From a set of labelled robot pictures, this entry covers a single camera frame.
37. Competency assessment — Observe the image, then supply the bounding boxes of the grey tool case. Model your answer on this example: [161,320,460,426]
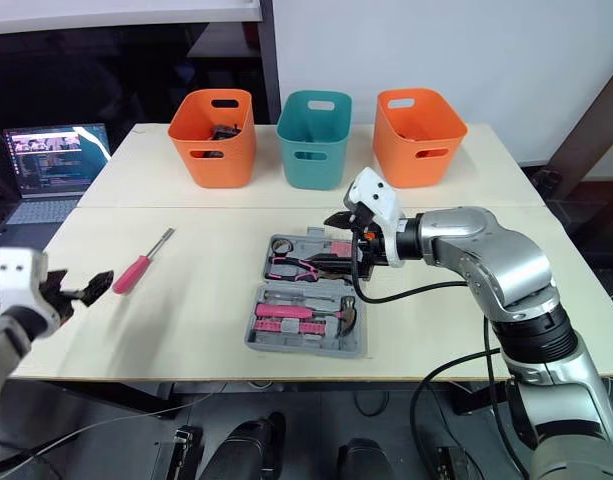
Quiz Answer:
[244,226,370,360]

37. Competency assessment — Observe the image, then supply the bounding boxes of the teal plastic basket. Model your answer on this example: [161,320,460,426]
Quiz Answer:
[275,89,354,192]

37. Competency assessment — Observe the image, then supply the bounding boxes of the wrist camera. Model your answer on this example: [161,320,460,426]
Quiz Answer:
[342,166,406,236]
[0,246,50,307]

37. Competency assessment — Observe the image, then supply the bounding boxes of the thin white cable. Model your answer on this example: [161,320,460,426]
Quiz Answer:
[0,391,213,472]

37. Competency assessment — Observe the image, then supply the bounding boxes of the pink handled screwdriver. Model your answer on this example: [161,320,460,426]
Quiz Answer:
[112,227,177,296]

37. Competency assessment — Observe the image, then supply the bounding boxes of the grey laptop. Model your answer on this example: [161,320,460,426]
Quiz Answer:
[0,122,112,237]

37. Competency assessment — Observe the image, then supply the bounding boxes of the pink handled hammer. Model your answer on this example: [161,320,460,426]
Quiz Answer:
[254,295,358,338]

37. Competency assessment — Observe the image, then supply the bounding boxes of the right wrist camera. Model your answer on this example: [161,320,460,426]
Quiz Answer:
[342,166,406,236]

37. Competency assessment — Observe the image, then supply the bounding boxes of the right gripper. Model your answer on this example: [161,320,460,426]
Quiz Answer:
[305,209,391,283]

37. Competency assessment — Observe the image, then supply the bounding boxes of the orange plastic basket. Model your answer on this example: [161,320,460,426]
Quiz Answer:
[166,88,258,190]
[372,88,469,190]

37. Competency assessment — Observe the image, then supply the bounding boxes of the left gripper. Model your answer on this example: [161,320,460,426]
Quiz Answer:
[37,268,115,327]

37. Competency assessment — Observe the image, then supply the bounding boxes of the black cable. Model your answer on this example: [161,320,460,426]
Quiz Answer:
[349,230,473,305]
[409,347,533,480]

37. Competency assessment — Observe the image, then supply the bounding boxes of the black object in basket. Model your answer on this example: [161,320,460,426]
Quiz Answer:
[209,123,243,144]

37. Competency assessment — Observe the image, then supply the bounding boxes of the pink handled pliers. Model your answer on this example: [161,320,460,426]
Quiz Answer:
[266,254,320,282]

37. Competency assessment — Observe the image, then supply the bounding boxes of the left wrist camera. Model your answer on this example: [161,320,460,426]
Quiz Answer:
[0,246,50,307]

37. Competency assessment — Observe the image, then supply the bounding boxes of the pink bit holder strip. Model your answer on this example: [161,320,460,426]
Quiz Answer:
[253,319,325,337]

